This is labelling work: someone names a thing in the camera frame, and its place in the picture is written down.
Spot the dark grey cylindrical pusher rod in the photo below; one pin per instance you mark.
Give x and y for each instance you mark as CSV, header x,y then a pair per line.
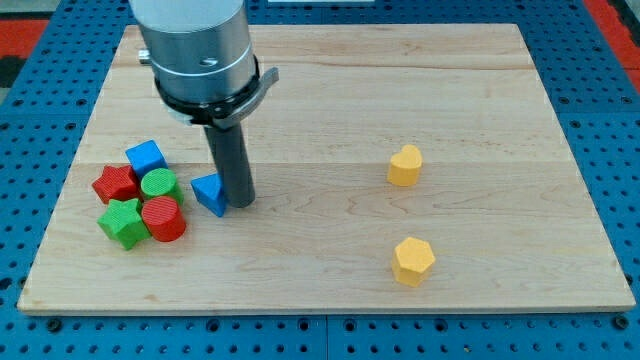
x,y
231,161

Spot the blue triangle block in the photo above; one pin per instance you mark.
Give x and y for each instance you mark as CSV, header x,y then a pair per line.
x,y
209,192

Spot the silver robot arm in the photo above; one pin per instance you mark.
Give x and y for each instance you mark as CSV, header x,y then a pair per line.
x,y
206,72

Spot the green star block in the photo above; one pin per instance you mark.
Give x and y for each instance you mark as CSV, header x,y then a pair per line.
x,y
122,222

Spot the blue cube block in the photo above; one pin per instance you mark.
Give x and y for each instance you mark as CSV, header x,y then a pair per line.
x,y
145,157

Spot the yellow heart block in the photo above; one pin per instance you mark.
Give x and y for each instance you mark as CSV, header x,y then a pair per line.
x,y
405,166

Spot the yellow hexagon block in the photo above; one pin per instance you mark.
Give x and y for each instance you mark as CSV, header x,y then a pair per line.
x,y
412,261

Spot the black clamp ring mount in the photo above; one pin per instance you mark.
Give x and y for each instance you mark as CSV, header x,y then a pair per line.
x,y
229,111

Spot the green cylinder block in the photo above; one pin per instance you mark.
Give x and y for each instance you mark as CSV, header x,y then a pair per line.
x,y
161,182

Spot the red star block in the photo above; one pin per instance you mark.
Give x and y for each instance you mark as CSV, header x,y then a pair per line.
x,y
117,183

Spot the wooden board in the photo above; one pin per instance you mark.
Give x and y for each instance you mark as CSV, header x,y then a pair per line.
x,y
500,198

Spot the red cylinder block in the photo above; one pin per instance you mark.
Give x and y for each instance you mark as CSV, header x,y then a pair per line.
x,y
163,217

